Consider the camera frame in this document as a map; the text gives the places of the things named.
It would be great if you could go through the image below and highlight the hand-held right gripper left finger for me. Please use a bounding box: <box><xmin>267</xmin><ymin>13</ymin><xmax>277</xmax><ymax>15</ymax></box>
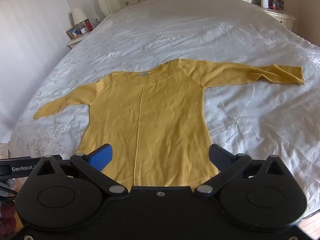
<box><xmin>37</xmin><ymin>144</ymin><xmax>128</xmax><ymax>196</ymax></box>

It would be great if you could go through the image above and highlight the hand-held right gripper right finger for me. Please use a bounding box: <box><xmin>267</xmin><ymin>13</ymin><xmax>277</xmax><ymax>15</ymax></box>
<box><xmin>194</xmin><ymin>144</ymin><xmax>288</xmax><ymax>195</ymax></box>

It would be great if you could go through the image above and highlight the yellow knit sweater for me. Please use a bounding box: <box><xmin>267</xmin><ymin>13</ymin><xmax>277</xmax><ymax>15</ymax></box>
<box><xmin>34</xmin><ymin>58</ymin><xmax>305</xmax><ymax>189</ymax></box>

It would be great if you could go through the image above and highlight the dark red cloth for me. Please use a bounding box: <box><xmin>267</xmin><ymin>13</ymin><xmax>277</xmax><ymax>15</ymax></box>
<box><xmin>0</xmin><ymin>200</ymin><xmax>17</xmax><ymax>232</ymax></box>

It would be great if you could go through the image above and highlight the cream nightstand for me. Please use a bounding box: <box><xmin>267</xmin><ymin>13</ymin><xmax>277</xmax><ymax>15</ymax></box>
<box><xmin>66</xmin><ymin>24</ymin><xmax>100</xmax><ymax>49</ymax></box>
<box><xmin>251</xmin><ymin>4</ymin><xmax>295</xmax><ymax>29</ymax></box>

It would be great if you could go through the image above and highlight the bed with white floral bedspread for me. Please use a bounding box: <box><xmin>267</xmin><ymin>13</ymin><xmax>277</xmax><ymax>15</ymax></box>
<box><xmin>7</xmin><ymin>0</ymin><xmax>320</xmax><ymax>218</ymax></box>

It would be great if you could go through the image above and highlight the table lamp with cream shade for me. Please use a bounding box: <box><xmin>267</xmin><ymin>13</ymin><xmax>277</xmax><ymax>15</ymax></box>
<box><xmin>71</xmin><ymin>7</ymin><xmax>87</xmax><ymax>27</ymax></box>

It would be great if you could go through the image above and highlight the wooden photo frame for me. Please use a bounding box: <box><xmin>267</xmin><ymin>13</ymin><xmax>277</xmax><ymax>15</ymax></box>
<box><xmin>66</xmin><ymin>26</ymin><xmax>81</xmax><ymax>40</ymax></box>

